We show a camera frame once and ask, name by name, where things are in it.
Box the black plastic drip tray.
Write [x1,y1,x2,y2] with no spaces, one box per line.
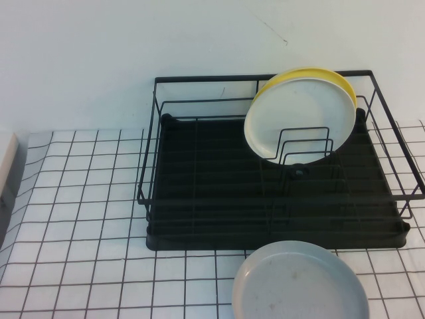
[145,112,411,252]

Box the black wire dish rack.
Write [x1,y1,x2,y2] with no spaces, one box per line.
[136,69,425,222]

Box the white round plate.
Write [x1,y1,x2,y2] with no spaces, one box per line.
[243,77,358,166]

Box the white black-checked tablecloth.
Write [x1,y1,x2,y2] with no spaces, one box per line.
[0,121,425,319]

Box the yellow round plate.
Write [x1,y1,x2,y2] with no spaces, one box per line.
[251,66,359,110]

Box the beige grey-sided block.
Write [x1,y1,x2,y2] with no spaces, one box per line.
[0,132,27,249]

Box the grey round plate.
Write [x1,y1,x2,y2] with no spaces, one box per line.
[231,240,371,319]

